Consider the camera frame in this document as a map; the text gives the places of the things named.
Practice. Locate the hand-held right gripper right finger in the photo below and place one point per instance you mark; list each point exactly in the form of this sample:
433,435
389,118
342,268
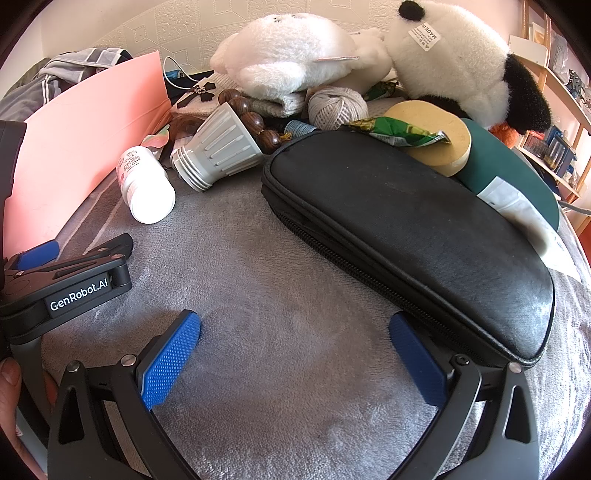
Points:
415,364

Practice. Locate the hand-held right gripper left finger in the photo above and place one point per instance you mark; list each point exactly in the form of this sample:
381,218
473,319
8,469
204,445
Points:
171,364

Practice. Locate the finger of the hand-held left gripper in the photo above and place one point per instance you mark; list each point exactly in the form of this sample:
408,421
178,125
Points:
113,244
39,256

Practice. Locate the black zipper pouch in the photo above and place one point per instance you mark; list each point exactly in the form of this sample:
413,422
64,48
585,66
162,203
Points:
392,221

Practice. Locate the person's left hand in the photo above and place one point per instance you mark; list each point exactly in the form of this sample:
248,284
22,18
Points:
9,383

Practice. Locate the white pill bottle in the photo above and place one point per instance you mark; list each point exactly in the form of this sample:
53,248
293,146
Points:
147,194

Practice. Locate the grey striped blanket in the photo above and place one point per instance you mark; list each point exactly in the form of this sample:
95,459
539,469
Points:
258,300

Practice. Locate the floral small packet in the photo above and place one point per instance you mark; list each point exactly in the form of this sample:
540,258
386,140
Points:
157,138

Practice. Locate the grey ribbed plastic cups stack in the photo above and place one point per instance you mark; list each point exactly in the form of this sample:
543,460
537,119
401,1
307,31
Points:
221,143

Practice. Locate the white knitted cloth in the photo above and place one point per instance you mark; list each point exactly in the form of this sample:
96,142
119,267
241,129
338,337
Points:
198,110

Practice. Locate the grey jacket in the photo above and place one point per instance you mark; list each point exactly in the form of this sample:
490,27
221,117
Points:
60,87

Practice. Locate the black flower hair clip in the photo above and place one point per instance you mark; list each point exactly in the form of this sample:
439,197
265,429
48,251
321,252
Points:
198,92

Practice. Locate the white translucent plastic packet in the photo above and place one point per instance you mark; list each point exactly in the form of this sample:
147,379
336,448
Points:
531,217

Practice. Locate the tan round disc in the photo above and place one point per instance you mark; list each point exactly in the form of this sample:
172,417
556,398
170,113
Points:
443,157

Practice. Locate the blue tube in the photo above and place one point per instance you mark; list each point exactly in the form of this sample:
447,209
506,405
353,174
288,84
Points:
298,128

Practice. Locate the dark teal glasses case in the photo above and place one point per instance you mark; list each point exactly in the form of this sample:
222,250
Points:
498,161

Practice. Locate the beige knitted cloth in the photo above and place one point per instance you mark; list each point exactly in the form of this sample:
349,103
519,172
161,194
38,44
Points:
281,104

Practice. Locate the green snack packet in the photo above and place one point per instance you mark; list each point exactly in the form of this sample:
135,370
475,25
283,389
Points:
406,131

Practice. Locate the orange plush toy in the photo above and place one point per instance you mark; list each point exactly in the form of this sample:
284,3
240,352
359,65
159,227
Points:
505,134

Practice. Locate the dark blue boxes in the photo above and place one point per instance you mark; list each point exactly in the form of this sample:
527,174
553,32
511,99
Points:
561,150

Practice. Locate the white plush toy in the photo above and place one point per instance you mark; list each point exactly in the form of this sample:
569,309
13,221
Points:
286,50

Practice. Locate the grey twine ball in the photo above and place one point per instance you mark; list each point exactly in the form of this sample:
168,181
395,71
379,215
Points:
337,108

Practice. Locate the small green wrapper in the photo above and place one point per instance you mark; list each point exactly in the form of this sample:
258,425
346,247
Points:
381,90

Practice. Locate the panda plush toy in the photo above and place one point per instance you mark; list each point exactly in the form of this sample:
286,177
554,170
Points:
452,60

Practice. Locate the wooden shelf rack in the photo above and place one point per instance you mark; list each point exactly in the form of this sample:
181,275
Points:
541,73

